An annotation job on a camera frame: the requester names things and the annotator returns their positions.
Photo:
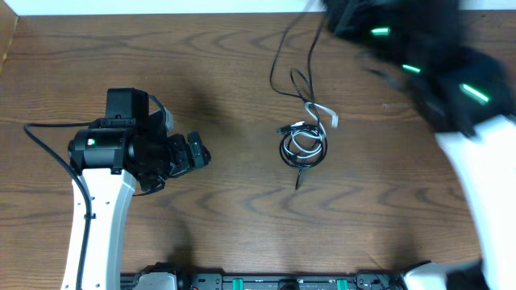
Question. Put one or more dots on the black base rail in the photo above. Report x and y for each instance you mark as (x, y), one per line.
(169, 276)

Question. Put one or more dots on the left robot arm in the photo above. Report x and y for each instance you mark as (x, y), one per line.
(129, 147)

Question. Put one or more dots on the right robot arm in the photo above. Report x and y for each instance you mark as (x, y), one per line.
(466, 98)

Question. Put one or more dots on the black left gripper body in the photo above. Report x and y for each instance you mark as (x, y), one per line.
(157, 158)

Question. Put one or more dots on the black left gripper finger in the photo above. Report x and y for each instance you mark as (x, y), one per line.
(181, 154)
(200, 155)

